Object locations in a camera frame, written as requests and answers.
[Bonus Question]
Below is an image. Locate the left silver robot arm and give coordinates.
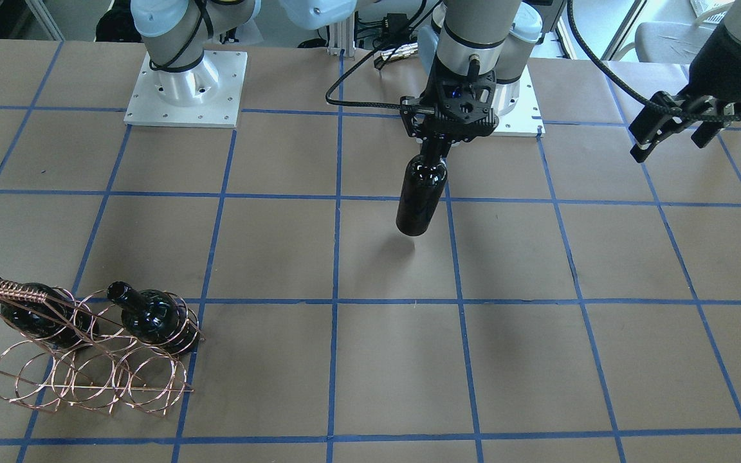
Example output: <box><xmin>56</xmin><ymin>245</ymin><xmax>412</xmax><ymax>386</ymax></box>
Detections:
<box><xmin>629</xmin><ymin>1</ymin><xmax>741</xmax><ymax>163</ymax></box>

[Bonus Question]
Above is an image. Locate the dark wine bottle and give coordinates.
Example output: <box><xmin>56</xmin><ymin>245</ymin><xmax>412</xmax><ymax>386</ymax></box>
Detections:
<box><xmin>395</xmin><ymin>138</ymin><xmax>451</xmax><ymax>237</ymax></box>
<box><xmin>107</xmin><ymin>281</ymin><xmax>201</xmax><ymax>358</ymax></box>

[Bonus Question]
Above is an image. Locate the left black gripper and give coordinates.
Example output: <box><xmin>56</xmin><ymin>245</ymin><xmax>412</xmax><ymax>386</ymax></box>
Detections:
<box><xmin>630</xmin><ymin>26</ymin><xmax>741</xmax><ymax>162</ymax></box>

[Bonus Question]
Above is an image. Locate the copper wire wine basket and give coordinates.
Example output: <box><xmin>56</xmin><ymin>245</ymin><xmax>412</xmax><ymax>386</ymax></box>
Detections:
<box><xmin>0</xmin><ymin>287</ymin><xmax>204</xmax><ymax>416</ymax></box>

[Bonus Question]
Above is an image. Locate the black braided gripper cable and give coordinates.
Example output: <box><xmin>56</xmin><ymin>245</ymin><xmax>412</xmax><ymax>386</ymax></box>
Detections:
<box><xmin>567</xmin><ymin>0</ymin><xmax>741</xmax><ymax>126</ymax></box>

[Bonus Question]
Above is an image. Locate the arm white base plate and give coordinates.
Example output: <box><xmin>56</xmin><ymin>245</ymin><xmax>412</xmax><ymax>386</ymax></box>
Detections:
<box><xmin>438</xmin><ymin>64</ymin><xmax>545</xmax><ymax>137</ymax></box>
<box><xmin>123</xmin><ymin>51</ymin><xmax>249</xmax><ymax>129</ymax></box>

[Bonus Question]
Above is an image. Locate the grey office chair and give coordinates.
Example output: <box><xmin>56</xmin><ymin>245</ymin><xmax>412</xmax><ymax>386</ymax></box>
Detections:
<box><xmin>628</xmin><ymin>1</ymin><xmax>733</xmax><ymax>65</ymax></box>

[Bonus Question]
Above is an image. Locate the dark wine bottle in basket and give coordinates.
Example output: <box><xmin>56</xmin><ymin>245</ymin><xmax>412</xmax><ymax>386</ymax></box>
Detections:
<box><xmin>107</xmin><ymin>281</ymin><xmax>201</xmax><ymax>358</ymax></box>

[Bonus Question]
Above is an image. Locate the aluminium frame post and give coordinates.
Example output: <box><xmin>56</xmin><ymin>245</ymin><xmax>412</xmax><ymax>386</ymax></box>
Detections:
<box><xmin>327</xmin><ymin>12</ymin><xmax>356</xmax><ymax>59</ymax></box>

